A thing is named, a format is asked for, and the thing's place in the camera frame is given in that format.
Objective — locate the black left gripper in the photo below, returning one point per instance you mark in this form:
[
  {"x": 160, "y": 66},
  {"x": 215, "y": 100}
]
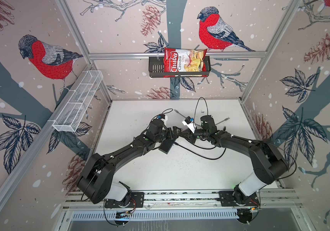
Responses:
[{"x": 175, "y": 135}]

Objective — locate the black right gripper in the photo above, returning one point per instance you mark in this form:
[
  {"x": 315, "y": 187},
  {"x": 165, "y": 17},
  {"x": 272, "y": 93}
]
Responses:
[{"x": 189, "y": 134}]

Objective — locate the black network switch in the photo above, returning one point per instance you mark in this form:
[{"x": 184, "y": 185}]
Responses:
[{"x": 166, "y": 145}]

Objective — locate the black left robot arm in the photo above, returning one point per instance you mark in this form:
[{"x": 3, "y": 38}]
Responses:
[{"x": 96, "y": 179}]

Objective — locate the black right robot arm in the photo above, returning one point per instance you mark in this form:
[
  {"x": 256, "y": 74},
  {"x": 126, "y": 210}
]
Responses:
[{"x": 267, "y": 161}]

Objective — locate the red cassava chips bag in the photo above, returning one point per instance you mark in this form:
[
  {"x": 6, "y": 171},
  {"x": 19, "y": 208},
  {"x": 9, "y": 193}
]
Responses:
[{"x": 190, "y": 58}]

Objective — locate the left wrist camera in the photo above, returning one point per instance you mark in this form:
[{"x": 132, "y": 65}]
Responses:
[{"x": 162, "y": 117}]

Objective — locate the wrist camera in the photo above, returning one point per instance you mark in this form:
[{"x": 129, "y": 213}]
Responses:
[
  {"x": 162, "y": 117},
  {"x": 189, "y": 122}
]

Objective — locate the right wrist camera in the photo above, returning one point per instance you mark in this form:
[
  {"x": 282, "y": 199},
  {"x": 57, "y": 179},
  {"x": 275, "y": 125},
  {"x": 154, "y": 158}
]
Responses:
[{"x": 189, "y": 122}]

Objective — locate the black wire wall basket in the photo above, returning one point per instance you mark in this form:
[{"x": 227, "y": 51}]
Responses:
[{"x": 158, "y": 69}]

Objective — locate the white mesh wall shelf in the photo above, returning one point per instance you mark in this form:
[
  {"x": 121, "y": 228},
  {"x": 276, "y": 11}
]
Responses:
[{"x": 74, "y": 110}]

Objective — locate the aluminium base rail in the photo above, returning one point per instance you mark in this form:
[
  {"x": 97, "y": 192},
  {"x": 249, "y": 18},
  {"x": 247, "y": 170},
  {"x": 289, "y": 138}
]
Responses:
[{"x": 212, "y": 199}]

